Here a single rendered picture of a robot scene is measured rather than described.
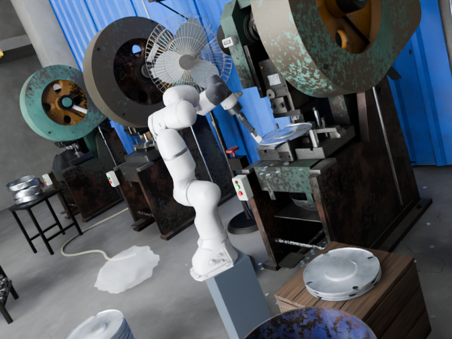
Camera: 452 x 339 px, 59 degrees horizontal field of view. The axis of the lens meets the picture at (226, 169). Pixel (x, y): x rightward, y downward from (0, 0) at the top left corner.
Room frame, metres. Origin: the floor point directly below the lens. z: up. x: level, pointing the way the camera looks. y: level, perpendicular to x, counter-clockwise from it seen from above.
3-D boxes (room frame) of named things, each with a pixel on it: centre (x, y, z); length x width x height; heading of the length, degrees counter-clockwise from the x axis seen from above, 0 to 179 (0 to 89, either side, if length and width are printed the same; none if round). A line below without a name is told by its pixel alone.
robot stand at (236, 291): (1.61, 0.15, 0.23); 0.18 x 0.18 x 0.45; 21
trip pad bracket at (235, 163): (2.22, -0.09, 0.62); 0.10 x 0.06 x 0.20; 37
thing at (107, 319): (1.66, 0.84, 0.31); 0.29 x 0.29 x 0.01
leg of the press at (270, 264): (2.41, -0.41, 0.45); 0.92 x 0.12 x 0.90; 127
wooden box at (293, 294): (1.34, -0.28, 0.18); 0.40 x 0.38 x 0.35; 125
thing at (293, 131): (2.04, -0.35, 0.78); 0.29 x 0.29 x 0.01
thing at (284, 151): (2.01, -0.32, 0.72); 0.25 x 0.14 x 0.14; 127
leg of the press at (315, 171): (1.98, -0.73, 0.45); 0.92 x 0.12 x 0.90; 127
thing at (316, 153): (2.11, -0.46, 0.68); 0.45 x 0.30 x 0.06; 37
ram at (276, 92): (2.09, -0.42, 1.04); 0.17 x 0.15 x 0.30; 127
